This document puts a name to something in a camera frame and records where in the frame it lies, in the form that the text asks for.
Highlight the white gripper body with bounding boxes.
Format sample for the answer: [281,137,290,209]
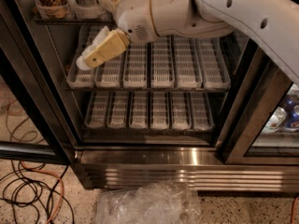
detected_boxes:
[113,0,158,44]

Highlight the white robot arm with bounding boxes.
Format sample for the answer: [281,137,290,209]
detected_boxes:
[77,0,299,83]

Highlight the middle shelf tray three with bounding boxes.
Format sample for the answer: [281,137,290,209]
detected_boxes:
[123,44,148,88]

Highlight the middle shelf tray four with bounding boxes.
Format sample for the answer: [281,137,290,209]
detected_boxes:
[150,36,175,88]

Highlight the bottom shelf tray five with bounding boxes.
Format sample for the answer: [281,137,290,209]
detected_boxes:
[171,92,192,130]

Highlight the bottom shelf tray three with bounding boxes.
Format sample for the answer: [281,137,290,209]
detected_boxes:
[129,91,148,129]

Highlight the shelf tray five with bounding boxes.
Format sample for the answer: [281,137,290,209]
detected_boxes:
[171,92,192,130]
[173,36,202,89]

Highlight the shelf tray four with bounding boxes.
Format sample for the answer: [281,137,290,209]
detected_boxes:
[150,91,169,130]
[150,36,175,88]

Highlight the closed right glass fridge door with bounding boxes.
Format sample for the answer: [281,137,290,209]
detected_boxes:
[216,35,299,165]

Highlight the bottom shelf tray two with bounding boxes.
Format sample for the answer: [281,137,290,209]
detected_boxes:
[107,91,129,129]

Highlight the bottom shelf tray six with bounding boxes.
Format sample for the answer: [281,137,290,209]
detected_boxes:
[190,92,214,132]

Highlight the middle shelf tray five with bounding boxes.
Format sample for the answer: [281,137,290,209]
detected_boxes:
[173,36,202,89]

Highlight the orange cable right edge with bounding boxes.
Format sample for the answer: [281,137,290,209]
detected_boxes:
[291,195,299,224]

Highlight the bottom shelf tray one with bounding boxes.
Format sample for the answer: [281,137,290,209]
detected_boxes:
[84,91,109,129]

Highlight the bottom shelf tray four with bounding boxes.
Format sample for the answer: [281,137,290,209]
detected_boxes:
[150,91,169,130]

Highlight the shelf tray six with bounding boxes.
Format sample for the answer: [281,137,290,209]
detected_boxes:
[195,38,231,90]
[190,92,214,132]

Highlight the crumpled clear plastic bag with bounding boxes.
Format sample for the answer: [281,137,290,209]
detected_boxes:
[118,182,202,224]

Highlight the white green can behind glass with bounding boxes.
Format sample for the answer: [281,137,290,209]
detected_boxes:
[262,106,287,133]

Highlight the shelf tray one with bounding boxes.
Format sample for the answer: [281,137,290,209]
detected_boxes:
[84,91,109,129]
[66,25,100,90]
[34,0,75,19]

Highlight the middle shelf tray one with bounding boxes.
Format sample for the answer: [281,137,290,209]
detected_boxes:
[66,25,100,90]

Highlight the shelf tray two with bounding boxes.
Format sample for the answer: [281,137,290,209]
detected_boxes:
[71,0,106,19]
[107,91,129,129]
[94,53,125,88]

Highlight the stainless steel display fridge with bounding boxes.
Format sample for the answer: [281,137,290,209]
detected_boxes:
[8,0,299,194]

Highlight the black cable on floor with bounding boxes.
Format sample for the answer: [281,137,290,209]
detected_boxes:
[0,159,76,224]

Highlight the middle shelf tray six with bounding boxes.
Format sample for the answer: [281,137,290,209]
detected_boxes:
[195,38,231,90]

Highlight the shelf tray three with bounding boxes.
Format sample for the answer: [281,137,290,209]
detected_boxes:
[129,91,148,129]
[123,44,148,88]

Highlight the top shelf tray one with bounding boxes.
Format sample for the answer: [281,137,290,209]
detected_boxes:
[34,0,75,19]

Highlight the top shelf tray two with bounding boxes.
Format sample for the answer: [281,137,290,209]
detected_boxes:
[71,0,106,19]

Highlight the open glass fridge door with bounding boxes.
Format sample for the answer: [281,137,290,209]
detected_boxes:
[0,0,79,164]

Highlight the middle shelf tray two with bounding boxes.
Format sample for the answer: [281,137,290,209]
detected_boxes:
[94,53,125,88]

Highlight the middle wire shelf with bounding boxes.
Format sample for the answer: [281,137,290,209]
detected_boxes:
[65,84,229,92]

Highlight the blue can behind glass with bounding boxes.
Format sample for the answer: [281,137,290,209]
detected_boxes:
[281,94,299,132]

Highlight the clear plastic container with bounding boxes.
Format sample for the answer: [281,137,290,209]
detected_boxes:
[95,189,136,224]

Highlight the bottom wire shelf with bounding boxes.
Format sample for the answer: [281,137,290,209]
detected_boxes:
[83,127,213,134]

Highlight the orange cable on floor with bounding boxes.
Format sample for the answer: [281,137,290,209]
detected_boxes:
[20,161,65,224]

